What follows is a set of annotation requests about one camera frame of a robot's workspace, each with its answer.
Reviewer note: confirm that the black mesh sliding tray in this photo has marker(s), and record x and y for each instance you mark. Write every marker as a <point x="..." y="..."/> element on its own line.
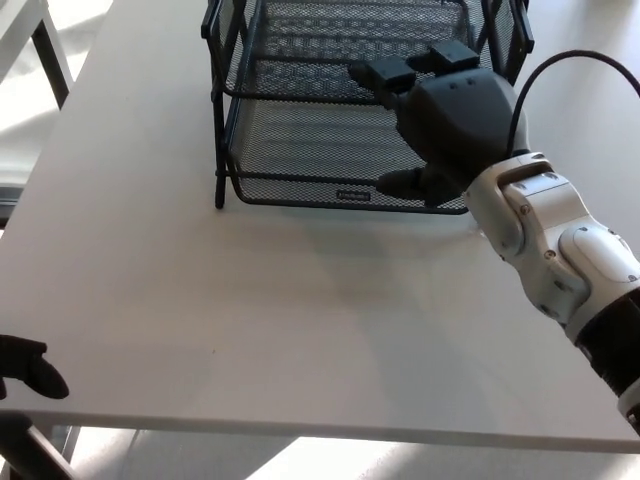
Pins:
<point x="300" y="82"/>

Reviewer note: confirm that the white side table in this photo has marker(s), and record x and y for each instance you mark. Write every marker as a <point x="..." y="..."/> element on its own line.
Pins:
<point x="50" y="65"/>

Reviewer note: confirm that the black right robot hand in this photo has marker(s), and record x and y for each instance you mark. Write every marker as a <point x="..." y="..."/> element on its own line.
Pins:
<point x="460" y="120"/>

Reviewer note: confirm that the black metal tray rack frame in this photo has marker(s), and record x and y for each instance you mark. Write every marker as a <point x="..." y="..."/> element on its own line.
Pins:
<point x="220" y="190"/>

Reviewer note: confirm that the small black mesh tray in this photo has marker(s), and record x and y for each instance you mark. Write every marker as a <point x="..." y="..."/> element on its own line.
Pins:
<point x="325" y="30"/>

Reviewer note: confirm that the black mesh tray with label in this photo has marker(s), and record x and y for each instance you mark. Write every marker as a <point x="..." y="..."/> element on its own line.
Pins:
<point x="310" y="145"/>

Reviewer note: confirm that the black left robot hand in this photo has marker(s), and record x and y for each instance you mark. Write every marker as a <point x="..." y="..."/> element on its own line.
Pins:
<point x="30" y="367"/>

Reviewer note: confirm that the grey metal desk leg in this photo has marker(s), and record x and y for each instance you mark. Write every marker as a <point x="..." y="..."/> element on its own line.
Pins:
<point x="67" y="447"/>

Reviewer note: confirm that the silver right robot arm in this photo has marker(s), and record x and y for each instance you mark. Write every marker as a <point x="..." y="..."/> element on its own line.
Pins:
<point x="540" y="220"/>

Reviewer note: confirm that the dark brown bar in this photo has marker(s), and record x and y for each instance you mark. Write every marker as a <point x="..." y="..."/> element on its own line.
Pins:
<point x="35" y="450"/>

